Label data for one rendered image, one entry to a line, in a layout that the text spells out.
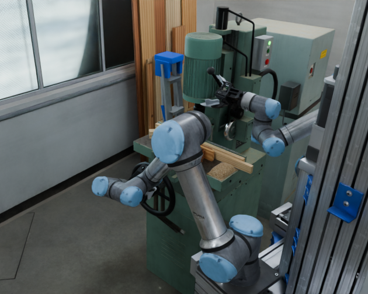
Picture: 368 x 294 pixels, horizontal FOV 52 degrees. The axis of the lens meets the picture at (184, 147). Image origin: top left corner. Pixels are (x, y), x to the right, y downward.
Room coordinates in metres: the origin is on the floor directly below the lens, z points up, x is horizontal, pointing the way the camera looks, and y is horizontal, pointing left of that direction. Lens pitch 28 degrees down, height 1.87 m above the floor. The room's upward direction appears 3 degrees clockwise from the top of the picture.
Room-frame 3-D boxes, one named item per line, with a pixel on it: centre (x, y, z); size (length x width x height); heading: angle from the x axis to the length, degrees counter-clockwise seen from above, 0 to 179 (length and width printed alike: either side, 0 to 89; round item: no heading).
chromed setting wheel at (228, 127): (1.82, -0.25, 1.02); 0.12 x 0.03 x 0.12; 141
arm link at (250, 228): (1.02, -0.22, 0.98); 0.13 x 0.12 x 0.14; 145
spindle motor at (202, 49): (1.80, -0.07, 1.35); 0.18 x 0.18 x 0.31
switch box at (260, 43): (1.96, -0.38, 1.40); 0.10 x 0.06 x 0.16; 141
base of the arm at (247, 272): (1.03, -0.23, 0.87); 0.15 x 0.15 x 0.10
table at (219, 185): (1.73, 0.01, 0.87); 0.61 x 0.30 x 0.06; 51
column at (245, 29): (2.03, -0.25, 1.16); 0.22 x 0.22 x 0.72; 51
